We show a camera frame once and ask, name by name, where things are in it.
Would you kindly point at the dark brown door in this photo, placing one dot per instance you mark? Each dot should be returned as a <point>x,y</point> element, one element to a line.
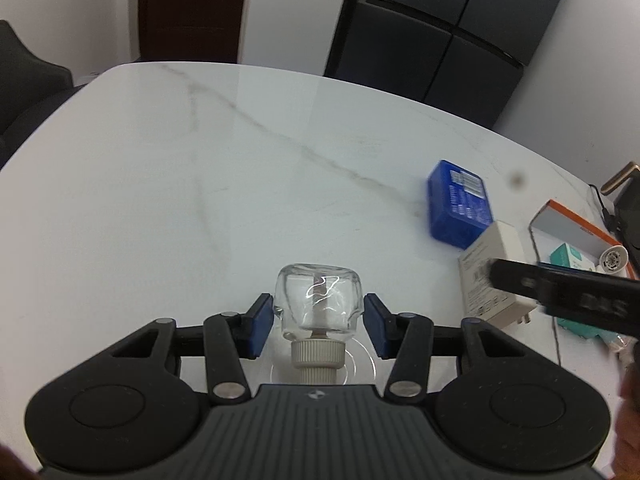
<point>190,10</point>

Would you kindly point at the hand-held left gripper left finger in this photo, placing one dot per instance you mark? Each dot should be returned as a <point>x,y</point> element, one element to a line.
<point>260,326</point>

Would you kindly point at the person's right forearm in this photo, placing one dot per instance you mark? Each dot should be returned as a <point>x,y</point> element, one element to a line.
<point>631,425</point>

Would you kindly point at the clear bottle with beige cap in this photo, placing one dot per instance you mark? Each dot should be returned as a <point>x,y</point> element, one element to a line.
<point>317,295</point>

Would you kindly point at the black refrigerator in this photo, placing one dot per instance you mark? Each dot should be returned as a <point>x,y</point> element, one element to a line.
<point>425,50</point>

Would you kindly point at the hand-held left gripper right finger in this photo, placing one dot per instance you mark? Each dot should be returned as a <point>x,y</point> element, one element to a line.
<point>376,327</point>

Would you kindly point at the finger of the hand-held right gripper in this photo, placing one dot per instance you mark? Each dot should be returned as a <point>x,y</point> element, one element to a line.
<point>570,268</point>
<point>515,280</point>

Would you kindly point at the dark device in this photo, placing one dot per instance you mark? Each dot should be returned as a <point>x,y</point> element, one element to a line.
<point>629,210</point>

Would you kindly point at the blue plastic box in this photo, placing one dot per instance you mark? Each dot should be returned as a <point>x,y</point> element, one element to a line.
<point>457,210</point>

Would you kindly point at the dark chair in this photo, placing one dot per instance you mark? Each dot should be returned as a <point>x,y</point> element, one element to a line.
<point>30,75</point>

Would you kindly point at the white charger adapter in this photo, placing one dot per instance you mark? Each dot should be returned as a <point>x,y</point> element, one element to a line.
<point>500,240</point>

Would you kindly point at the teal bandage box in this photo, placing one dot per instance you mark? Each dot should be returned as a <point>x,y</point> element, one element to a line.
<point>570,255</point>

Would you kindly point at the white plug-in repellent heater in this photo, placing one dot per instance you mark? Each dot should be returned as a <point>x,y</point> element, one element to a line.
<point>614,260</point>

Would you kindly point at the orange and white cardboard box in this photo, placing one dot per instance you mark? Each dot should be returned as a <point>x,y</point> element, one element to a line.
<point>565,225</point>

